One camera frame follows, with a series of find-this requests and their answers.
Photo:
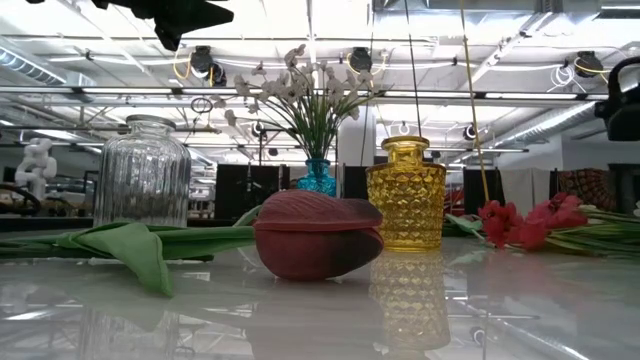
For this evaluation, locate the clear ribbed glass vase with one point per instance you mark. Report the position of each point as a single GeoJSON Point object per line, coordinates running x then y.
{"type": "Point", "coordinates": [142, 170]}

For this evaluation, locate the patterned red tapestry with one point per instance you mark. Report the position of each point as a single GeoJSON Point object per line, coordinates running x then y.
{"type": "Point", "coordinates": [587, 190]}

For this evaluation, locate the white hanging cloth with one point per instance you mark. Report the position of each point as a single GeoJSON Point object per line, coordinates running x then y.
{"type": "Point", "coordinates": [525, 187]}

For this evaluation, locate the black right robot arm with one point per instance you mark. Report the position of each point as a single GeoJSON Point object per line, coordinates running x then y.
{"type": "Point", "coordinates": [612, 82]}

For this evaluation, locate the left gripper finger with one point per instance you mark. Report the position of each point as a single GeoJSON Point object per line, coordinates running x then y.
{"type": "Point", "coordinates": [167, 35]}

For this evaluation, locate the black partition panel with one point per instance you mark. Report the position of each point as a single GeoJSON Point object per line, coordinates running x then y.
{"type": "Point", "coordinates": [245, 190]}
{"type": "Point", "coordinates": [480, 187]}

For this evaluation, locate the silver air duct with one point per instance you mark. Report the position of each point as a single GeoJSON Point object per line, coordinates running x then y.
{"type": "Point", "coordinates": [550, 120]}

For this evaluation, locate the small blue glass vase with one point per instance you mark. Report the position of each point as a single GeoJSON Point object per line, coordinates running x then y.
{"type": "Point", "coordinates": [317, 177]}

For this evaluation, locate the dark red artificial tulip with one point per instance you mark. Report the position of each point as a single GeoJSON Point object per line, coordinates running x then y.
{"type": "Point", "coordinates": [315, 240]}
{"type": "Point", "coordinates": [462, 222]}

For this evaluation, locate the yellow diamond-pattern glass vase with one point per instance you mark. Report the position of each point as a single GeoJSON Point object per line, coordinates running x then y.
{"type": "Point", "coordinates": [407, 200]}

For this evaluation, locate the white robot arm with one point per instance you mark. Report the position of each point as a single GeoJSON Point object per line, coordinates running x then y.
{"type": "Point", "coordinates": [35, 165]}

